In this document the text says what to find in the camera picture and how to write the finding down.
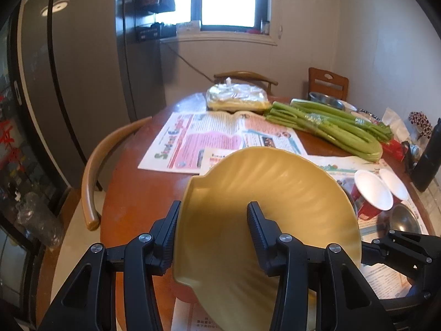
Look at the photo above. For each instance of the black thermos flask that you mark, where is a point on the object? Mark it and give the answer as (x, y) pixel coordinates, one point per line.
(427, 169)

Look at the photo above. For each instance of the pink student newspaper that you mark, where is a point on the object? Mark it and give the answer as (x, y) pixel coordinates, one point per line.
(193, 138)

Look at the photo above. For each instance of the white bowl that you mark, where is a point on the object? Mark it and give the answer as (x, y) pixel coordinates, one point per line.
(351, 107)

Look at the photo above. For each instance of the white wall socket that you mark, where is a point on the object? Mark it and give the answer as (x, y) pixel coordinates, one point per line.
(279, 32)

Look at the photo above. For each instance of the tall back wooden chair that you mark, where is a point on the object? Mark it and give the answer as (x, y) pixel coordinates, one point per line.
(327, 79)

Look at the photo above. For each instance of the steel basin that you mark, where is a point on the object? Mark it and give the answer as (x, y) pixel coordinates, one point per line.
(327, 98)

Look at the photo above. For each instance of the leafy celery bunch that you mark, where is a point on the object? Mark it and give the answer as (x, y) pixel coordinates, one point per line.
(330, 108)

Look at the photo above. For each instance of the clear plastic wrap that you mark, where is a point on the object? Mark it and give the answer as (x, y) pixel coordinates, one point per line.
(193, 103)

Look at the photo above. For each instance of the curved back wooden chair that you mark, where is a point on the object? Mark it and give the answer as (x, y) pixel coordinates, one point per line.
(91, 179)
(241, 73)

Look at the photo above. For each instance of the white box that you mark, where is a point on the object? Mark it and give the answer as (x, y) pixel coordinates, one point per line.
(189, 27)

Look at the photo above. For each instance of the small jar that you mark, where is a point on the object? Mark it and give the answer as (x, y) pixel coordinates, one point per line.
(265, 27)

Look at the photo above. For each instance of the red tissue box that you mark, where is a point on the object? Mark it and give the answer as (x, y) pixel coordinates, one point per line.
(394, 124)

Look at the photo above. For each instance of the orange bordered exercise newspaper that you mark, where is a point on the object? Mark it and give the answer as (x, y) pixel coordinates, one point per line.
(382, 275)

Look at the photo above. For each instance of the thick celery bunch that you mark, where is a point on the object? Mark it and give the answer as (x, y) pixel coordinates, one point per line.
(327, 131)

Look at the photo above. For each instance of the glass door with red decals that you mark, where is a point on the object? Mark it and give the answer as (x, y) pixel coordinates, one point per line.
(17, 144)

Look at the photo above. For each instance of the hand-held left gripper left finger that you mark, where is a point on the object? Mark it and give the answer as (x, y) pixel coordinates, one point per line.
(167, 248)

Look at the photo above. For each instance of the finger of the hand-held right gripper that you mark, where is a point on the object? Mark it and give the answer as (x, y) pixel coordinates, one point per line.
(413, 244)
(373, 253)

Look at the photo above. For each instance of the grey plastic bag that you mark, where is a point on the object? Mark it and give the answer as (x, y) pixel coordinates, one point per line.
(39, 219)

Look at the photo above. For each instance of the large steel bowl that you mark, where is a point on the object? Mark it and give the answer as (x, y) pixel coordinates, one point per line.
(405, 219)

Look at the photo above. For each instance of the plastic bag of yellow noodles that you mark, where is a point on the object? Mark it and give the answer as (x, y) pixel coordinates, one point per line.
(237, 98)

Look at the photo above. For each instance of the yellow scalloped plate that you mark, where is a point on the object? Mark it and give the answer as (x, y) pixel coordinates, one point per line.
(224, 193)

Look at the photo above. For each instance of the small white cup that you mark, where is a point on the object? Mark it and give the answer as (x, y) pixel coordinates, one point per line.
(415, 150)

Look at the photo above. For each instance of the red spotted white cup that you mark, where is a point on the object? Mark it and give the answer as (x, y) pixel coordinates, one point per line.
(420, 122)

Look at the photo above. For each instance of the grey refrigerator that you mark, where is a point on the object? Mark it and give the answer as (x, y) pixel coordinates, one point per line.
(96, 58)

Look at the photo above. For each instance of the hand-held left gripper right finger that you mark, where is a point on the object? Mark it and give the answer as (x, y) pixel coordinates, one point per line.
(258, 241)

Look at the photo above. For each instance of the patterned bowl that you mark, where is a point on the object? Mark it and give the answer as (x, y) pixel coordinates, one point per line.
(367, 113)

